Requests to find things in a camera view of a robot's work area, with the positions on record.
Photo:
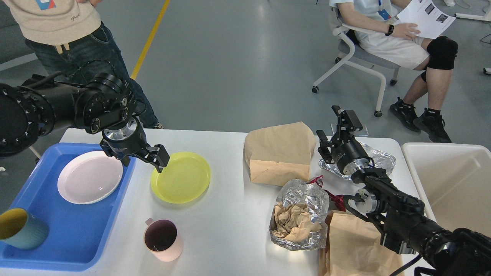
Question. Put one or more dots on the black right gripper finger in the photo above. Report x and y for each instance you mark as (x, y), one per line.
(324, 147)
(347, 124)

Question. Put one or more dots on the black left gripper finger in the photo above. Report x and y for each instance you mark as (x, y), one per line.
(156, 155)

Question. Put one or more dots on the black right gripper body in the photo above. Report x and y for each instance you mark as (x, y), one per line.
(349, 157)

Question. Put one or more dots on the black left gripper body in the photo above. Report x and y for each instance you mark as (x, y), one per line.
(125, 142)

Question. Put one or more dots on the yellow plastic plate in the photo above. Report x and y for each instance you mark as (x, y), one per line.
(185, 178)

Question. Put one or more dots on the pink ribbed mug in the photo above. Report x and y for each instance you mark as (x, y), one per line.
(163, 239)

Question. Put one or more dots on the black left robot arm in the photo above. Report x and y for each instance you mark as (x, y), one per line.
(105, 105)

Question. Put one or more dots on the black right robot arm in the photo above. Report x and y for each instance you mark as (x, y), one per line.
(399, 217)

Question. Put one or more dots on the flat foil bag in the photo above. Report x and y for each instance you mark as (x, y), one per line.
(382, 160)

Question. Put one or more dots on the upper brown paper bag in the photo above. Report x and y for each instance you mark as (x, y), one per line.
(275, 155)

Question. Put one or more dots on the brown paper bag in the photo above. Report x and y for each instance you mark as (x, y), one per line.
(275, 155)
(353, 249)

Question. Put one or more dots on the red snack wrapper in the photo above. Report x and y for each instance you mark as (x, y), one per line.
(338, 200)

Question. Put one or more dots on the pink plate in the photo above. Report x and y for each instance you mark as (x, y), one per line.
(89, 178)

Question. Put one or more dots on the foil bag with crumpled paper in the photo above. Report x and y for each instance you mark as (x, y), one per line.
(299, 214)

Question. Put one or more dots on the white office chair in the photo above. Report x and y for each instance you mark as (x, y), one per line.
(351, 54)

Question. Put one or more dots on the lower brown paper bag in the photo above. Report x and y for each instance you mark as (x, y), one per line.
(353, 249)

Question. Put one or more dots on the seated person in white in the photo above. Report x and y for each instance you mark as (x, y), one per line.
(400, 43)

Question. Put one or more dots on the white plastic bin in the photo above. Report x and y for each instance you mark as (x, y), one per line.
(454, 181)

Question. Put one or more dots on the person in beige sweater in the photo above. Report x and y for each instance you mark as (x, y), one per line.
(69, 36)

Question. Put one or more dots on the printed paper sheets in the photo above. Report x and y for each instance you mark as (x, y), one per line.
(431, 22)

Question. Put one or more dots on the teal yellow cup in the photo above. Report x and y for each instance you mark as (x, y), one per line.
(22, 230)

